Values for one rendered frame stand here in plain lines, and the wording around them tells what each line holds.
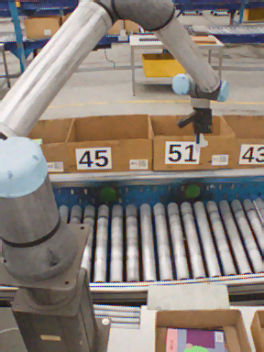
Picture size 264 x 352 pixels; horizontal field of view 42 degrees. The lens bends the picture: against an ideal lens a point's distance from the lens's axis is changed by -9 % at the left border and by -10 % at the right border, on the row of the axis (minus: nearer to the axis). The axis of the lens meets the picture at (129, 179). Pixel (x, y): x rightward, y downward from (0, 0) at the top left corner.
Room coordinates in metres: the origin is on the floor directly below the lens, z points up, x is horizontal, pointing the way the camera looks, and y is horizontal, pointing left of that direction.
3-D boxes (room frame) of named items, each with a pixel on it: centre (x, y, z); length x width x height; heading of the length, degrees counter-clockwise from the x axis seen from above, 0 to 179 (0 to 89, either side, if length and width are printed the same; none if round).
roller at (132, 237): (1.15, 0.00, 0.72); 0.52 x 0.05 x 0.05; 0
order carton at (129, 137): (1.61, 0.09, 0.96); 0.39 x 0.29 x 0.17; 90
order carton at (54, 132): (1.61, 0.48, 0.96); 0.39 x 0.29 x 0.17; 90
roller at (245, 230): (1.15, -0.52, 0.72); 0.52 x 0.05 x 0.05; 0
